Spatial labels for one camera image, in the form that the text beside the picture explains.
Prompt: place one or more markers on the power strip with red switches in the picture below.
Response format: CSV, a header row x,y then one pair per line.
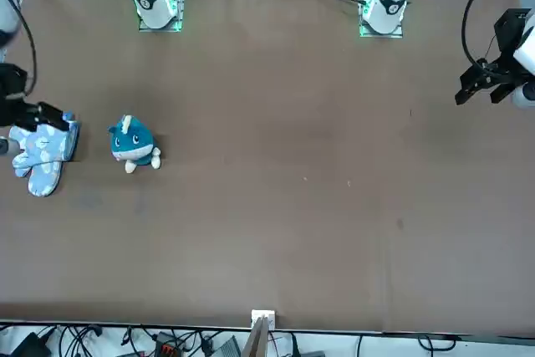
x,y
169,348

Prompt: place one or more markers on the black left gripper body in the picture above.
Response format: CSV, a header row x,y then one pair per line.
x,y
507,31

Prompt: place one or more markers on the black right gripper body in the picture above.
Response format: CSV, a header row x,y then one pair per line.
x,y
12,98

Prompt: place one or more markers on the ribbed power adapter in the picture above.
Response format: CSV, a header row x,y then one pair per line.
x,y
229,348

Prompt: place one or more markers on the large black power adapter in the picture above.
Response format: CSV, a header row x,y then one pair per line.
x,y
31,346

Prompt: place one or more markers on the blue patterned oven mitt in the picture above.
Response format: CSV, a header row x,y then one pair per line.
x,y
46,144
44,181

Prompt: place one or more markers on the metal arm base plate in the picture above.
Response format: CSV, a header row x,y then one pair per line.
x,y
397,34
144,29

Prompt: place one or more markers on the white post bracket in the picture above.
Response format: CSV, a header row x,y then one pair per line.
x,y
269,316

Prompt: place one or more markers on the aluminium camera post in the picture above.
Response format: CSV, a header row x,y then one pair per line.
x,y
256,340

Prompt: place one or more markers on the small blue plush doll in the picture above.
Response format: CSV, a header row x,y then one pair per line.
x,y
129,141

